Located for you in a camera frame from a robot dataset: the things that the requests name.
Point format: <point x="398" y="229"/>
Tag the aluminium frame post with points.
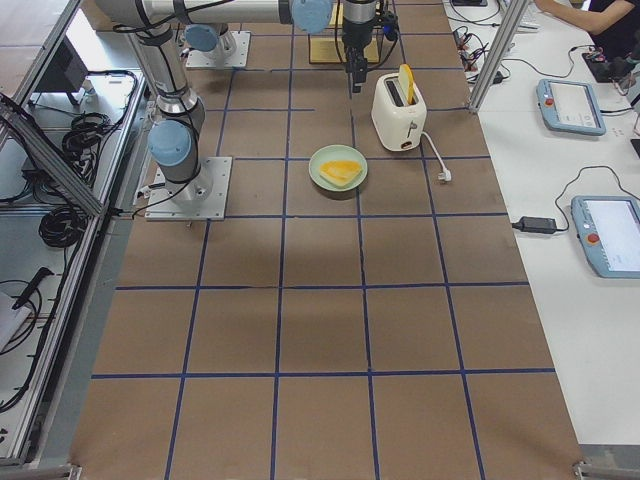
<point x="498" y="48"/>

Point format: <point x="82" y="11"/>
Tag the bread slice in toaster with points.
<point x="406" y="84"/>

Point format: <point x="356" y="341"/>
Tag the blue teach pendant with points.
<point x="569" y="107"/>
<point x="608" y="230"/>

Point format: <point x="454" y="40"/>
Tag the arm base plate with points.
<point x="203" y="198"/>
<point x="213" y="51"/>

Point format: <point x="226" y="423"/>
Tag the black monitor on floor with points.
<point x="65" y="73"/>

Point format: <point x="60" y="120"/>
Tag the black power adapter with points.
<point x="538" y="225"/>

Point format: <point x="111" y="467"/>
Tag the white toaster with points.
<point x="399" y="125"/>

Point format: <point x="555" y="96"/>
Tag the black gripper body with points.
<point x="356" y="34"/>

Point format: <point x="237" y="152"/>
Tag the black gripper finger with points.
<point x="351" y="60"/>
<point x="359" y="70"/>

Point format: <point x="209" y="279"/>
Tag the triangular bread on plate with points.
<point x="340" y="172"/>

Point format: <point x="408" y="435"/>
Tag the person in black shirt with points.
<point x="613" y="28"/>

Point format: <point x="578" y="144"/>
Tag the upper blue teach pendant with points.
<point x="569" y="107"/>

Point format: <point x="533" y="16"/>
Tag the light green plate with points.
<point x="336" y="152"/>

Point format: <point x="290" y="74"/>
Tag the black wire basket shelf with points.
<point x="329" y="48"/>

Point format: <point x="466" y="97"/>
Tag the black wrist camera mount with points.
<point x="387" y="21"/>

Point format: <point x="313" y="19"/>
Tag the lower blue teach pendant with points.
<point x="608" y="230"/>

